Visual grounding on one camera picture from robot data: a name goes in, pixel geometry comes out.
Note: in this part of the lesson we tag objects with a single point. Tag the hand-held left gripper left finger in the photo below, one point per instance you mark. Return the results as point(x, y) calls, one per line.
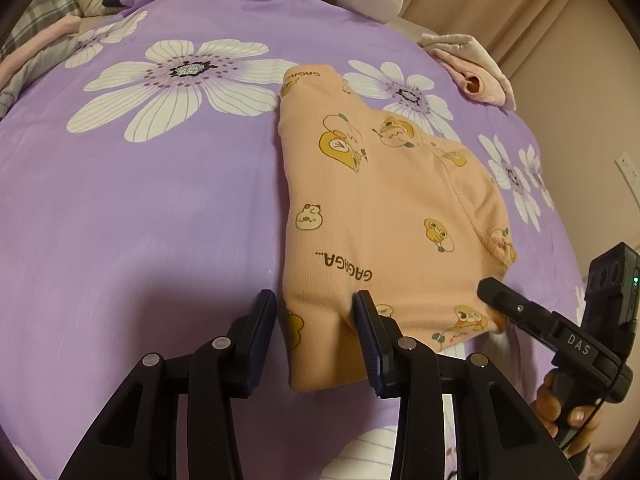
point(260, 340)

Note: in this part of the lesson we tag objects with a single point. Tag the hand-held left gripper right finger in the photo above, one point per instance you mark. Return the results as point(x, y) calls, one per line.
point(372, 350)

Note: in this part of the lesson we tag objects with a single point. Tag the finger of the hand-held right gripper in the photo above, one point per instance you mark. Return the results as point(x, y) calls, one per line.
point(515, 307)

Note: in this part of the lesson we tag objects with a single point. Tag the orange printed child's shirt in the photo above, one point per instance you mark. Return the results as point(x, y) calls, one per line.
point(390, 210)

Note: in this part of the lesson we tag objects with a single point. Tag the folded pink beige clothes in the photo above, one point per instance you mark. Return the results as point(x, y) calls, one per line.
point(475, 75)

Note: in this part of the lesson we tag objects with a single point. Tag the person's right hand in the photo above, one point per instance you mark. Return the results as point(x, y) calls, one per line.
point(584, 419)

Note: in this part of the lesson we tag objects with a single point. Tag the purple floral blanket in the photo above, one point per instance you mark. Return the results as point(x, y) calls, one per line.
point(150, 210)

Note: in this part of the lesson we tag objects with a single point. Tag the beige curtain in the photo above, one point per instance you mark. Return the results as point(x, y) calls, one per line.
point(500, 0)

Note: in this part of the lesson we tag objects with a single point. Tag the grey garment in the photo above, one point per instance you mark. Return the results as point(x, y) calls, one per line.
point(40, 67)

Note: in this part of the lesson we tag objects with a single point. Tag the pink garment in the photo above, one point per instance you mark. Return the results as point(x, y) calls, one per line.
point(40, 42)

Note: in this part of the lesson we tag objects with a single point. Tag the grey plaid duvet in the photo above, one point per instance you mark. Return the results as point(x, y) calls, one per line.
point(45, 2)

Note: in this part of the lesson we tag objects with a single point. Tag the white wall socket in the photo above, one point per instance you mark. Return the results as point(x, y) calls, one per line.
point(626, 170)

